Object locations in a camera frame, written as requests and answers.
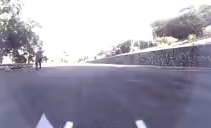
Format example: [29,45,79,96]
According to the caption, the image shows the row of bushes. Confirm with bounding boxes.
[94,3,211,58]

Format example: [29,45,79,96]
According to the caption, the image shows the person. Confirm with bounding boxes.
[34,48,44,71]

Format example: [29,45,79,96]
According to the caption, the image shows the grey stone retaining wall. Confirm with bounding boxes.
[86,41,211,70]

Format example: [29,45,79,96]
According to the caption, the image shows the low stone wall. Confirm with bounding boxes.
[0,63,36,72]

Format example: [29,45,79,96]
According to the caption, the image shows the group of leafy trees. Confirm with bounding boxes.
[0,0,49,65]

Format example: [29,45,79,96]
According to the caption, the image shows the robot's own part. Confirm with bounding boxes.
[134,119,148,128]
[62,120,74,128]

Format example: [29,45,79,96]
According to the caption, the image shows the dark grey asphalt road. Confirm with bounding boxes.
[0,63,211,128]

